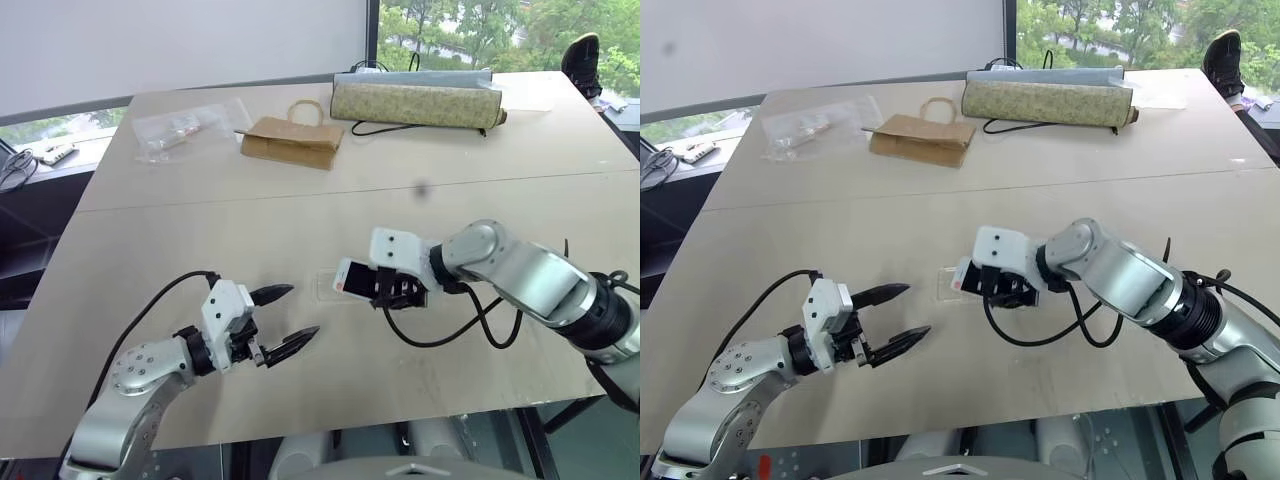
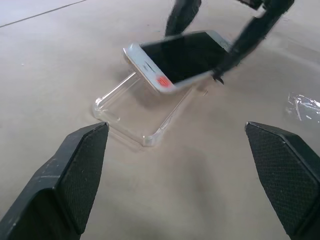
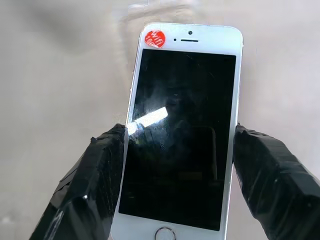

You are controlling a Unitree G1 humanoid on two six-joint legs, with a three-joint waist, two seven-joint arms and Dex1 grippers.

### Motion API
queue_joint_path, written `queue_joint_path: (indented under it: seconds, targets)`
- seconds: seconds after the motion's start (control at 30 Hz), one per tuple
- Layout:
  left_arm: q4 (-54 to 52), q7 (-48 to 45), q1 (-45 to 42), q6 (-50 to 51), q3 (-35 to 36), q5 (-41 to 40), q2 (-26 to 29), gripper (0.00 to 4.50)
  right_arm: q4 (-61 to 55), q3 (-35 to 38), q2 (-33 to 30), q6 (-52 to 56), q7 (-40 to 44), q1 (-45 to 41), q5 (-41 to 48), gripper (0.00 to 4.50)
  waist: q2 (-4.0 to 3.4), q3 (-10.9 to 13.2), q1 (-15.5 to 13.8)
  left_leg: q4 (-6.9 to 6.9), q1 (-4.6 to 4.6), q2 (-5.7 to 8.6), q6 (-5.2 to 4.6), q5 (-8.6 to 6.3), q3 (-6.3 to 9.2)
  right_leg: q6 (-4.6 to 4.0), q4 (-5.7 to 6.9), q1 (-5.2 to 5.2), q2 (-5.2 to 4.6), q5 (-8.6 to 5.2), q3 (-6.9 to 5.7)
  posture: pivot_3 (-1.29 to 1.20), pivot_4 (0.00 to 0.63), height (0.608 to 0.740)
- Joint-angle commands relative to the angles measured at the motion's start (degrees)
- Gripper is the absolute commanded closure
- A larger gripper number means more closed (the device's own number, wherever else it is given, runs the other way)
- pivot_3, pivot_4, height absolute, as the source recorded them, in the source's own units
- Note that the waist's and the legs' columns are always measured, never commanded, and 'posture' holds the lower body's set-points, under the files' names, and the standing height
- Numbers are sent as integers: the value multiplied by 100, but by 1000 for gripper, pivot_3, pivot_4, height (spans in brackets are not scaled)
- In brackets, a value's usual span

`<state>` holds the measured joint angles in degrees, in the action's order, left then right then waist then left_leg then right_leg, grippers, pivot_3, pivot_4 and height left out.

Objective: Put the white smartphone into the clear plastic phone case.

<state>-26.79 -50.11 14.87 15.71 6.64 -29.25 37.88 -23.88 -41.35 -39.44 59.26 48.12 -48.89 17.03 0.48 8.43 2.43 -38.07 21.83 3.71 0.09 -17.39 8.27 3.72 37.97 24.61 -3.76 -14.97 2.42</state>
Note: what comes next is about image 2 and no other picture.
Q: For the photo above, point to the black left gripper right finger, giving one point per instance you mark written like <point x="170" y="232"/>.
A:
<point x="290" y="180"/>

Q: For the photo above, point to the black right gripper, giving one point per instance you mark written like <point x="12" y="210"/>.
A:
<point x="252" y="3"/>

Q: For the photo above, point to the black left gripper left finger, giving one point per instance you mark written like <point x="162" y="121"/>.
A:
<point x="50" y="190"/>

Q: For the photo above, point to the black strip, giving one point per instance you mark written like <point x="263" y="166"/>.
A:
<point x="185" y="57"/>

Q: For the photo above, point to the clear plastic phone case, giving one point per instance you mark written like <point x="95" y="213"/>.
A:
<point x="130" y="117"/>

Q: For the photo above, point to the crumpled clear plastic wrap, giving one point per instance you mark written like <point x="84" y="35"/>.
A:
<point x="303" y="106"/>

